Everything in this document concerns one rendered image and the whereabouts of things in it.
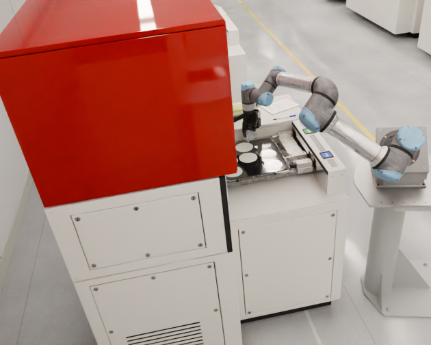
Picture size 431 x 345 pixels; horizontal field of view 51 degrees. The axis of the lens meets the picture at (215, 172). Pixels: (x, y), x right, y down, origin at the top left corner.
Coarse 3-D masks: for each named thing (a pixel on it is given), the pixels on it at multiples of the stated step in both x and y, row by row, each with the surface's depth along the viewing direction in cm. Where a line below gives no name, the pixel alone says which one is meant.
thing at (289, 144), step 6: (282, 138) 261; (288, 138) 260; (282, 144) 256; (288, 144) 254; (294, 144) 254; (288, 150) 250; (294, 150) 249; (300, 150) 248; (288, 156) 247; (300, 168) 234; (306, 168) 234; (312, 168) 235
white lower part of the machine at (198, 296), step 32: (224, 256) 197; (96, 288) 194; (128, 288) 198; (160, 288) 201; (192, 288) 205; (224, 288) 209; (96, 320) 205; (128, 320) 209; (160, 320) 213; (192, 320) 217; (224, 320) 221
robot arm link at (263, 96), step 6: (264, 84) 230; (270, 84) 229; (252, 90) 233; (258, 90) 231; (264, 90) 229; (270, 90) 230; (252, 96) 232; (258, 96) 229; (264, 96) 227; (270, 96) 228; (258, 102) 230; (264, 102) 227; (270, 102) 230
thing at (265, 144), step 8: (256, 144) 254; (264, 144) 253; (272, 144) 252; (240, 152) 249; (248, 152) 248; (256, 152) 247; (264, 152) 247; (272, 152) 246; (256, 160) 240; (264, 160) 240; (272, 160) 239; (280, 160) 238; (248, 168) 235; (256, 168) 234; (264, 168) 233; (272, 168) 233; (280, 168) 232; (288, 168) 231; (240, 176) 230; (248, 176) 229
